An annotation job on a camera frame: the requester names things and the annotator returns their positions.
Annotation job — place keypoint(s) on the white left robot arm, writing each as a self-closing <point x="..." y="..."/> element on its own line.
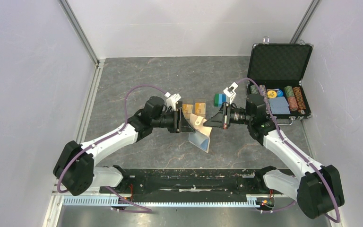
<point x="76" y="168"/>

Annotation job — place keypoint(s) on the green blue grey block stack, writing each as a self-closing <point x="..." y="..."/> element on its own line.
<point x="219" y="99"/>

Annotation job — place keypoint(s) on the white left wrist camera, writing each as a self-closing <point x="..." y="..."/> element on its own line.
<point x="172" y="100"/>

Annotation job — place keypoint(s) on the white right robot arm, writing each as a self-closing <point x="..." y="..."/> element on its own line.
<point x="316" y="188"/>

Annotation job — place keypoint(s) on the yellow dealer chip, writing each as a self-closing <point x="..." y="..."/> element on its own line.
<point x="271" y="94"/>

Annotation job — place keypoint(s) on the blue playing card deck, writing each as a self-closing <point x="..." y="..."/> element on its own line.
<point x="279" y="105"/>

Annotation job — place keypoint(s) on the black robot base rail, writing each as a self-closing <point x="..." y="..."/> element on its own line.
<point x="190" y="185"/>

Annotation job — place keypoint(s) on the clear acrylic card stand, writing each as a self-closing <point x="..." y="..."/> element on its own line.
<point x="192" y="101"/>

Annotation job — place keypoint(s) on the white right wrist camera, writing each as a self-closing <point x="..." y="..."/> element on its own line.
<point x="230" y="93"/>

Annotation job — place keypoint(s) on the cream leather card holder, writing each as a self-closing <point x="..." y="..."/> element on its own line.
<point x="201" y="137"/>

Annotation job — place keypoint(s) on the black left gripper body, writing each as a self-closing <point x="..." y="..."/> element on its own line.
<point x="173" y="125"/>

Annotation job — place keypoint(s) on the gold credit card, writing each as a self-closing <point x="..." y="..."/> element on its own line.
<point x="187" y="109"/>
<point x="200" y="109"/>

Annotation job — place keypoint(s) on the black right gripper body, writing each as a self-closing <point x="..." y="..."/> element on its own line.
<point x="234" y="116"/>

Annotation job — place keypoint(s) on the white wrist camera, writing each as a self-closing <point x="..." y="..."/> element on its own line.
<point x="230" y="93"/>
<point x="172" y="100"/>

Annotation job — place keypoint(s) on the black poker chip case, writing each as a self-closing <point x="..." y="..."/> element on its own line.
<point x="279" y="65"/>

